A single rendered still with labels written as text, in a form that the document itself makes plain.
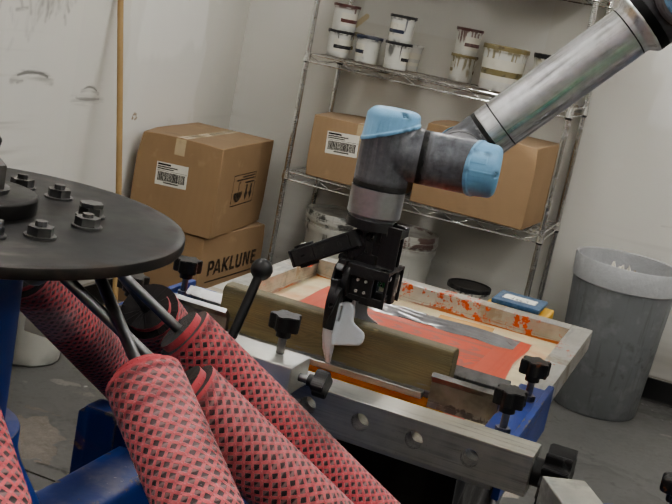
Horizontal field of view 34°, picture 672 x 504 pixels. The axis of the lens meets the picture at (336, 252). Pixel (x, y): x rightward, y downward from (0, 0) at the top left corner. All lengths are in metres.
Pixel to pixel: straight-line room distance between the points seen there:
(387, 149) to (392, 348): 0.28
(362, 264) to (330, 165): 3.50
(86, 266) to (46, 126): 3.72
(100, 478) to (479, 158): 0.69
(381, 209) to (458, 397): 0.28
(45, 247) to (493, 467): 0.72
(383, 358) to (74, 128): 3.13
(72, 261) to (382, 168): 0.86
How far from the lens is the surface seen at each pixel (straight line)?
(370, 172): 1.50
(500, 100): 1.62
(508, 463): 1.29
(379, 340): 1.55
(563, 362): 1.86
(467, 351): 1.92
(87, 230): 0.76
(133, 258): 0.71
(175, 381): 0.68
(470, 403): 1.52
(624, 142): 5.17
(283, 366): 1.28
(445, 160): 1.49
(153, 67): 4.97
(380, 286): 1.53
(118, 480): 1.08
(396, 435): 1.31
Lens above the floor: 1.49
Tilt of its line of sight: 13 degrees down
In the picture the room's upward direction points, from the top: 11 degrees clockwise
